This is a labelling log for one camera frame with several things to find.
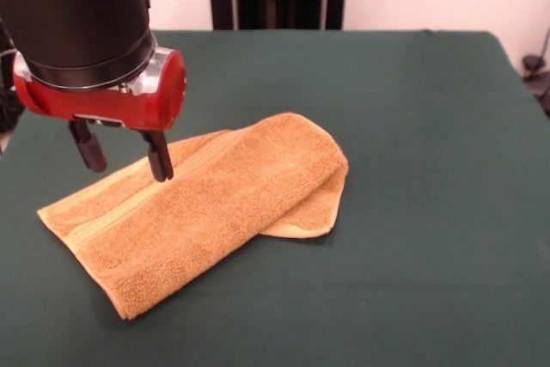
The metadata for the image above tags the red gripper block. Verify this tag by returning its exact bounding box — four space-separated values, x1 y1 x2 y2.
11 44 187 183

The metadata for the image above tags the tan terry towel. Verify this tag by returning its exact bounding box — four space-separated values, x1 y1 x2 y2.
36 111 350 321

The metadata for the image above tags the black device with cable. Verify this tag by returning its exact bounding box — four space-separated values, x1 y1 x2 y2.
522 53 550 117

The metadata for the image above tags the dark green tablecloth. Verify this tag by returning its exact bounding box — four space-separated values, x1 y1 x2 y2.
0 29 550 367

